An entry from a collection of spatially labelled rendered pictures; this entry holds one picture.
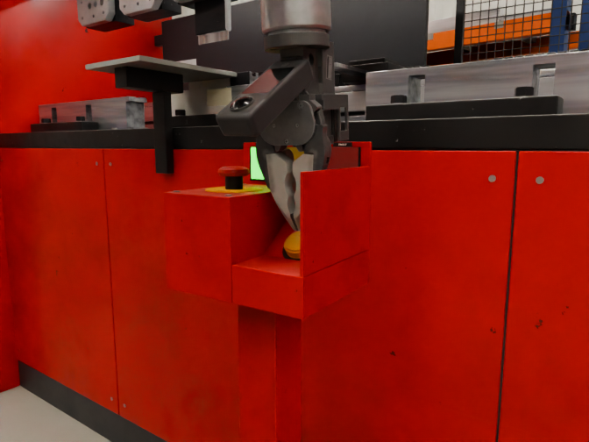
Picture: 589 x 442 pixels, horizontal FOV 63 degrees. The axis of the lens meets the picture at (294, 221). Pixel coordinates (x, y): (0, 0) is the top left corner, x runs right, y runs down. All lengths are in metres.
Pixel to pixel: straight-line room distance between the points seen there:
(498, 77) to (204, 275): 0.56
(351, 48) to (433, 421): 1.11
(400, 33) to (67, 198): 1.06
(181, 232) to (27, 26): 1.44
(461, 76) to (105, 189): 0.89
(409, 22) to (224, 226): 1.09
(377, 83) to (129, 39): 1.40
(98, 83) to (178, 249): 1.50
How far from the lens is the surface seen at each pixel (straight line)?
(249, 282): 0.52
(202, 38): 1.26
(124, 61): 1.01
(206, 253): 0.56
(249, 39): 1.84
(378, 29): 1.55
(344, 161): 0.61
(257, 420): 0.66
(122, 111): 1.45
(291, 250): 0.55
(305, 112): 0.51
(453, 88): 0.87
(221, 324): 1.07
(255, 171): 0.69
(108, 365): 1.47
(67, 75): 1.98
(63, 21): 2.01
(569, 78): 0.84
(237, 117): 0.46
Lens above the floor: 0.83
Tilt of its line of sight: 9 degrees down
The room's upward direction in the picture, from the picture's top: straight up
